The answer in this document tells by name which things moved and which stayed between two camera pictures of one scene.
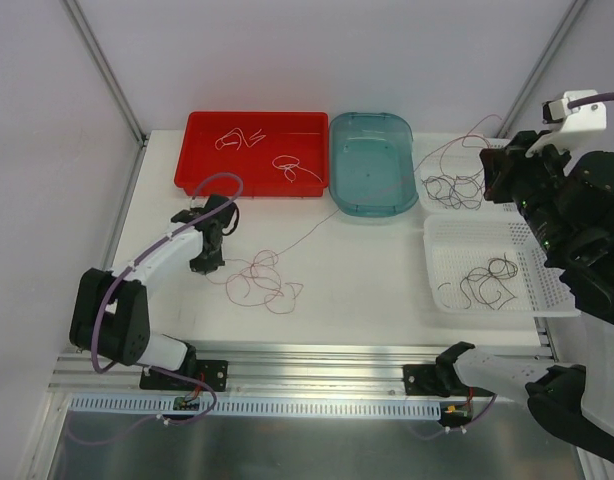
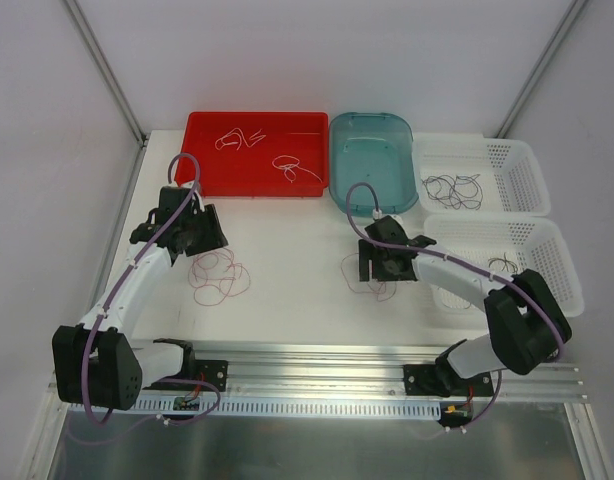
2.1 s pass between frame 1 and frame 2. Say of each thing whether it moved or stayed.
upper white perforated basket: stayed
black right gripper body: moved
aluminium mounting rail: stayed
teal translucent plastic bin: stayed
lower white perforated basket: stayed
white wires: stayed
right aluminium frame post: stayed
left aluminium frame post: stayed
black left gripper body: moved
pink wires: moved
